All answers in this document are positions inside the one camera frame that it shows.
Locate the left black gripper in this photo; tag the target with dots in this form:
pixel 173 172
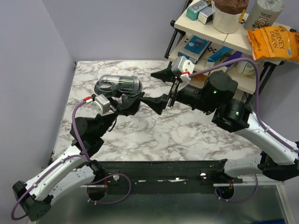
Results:
pixel 130 108

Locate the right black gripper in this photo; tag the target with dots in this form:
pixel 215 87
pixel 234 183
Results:
pixel 157 103

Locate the clear plastic pipe fitting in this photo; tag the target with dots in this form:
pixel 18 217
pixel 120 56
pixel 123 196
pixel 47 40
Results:
pixel 115 86

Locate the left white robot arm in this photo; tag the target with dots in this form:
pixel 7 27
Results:
pixel 91 119

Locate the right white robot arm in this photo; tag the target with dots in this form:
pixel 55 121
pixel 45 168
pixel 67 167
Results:
pixel 279 159

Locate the orange snack bag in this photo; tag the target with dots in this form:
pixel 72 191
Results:
pixel 200 78

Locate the blue product box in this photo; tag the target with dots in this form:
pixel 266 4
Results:
pixel 194 48

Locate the blue white carton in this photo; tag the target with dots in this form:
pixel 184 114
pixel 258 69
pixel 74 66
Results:
pixel 217 56

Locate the purple white carton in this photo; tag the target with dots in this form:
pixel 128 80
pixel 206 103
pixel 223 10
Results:
pixel 235 55

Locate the teal green box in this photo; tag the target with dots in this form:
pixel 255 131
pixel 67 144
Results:
pixel 194 10

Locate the silver small box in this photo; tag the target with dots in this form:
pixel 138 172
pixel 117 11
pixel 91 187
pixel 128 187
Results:
pixel 205 15

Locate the white round container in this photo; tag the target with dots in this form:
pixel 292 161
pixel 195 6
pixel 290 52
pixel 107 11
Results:
pixel 245 68

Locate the white tub brown lid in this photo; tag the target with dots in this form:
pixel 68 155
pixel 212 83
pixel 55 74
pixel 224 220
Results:
pixel 227 13

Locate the grey cylindrical canister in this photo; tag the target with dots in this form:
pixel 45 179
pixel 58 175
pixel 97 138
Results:
pixel 264 13

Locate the orange honey dijon chip bag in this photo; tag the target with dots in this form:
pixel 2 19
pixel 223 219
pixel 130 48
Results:
pixel 275 43

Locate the aluminium frame rail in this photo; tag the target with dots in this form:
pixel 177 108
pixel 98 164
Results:
pixel 261 180

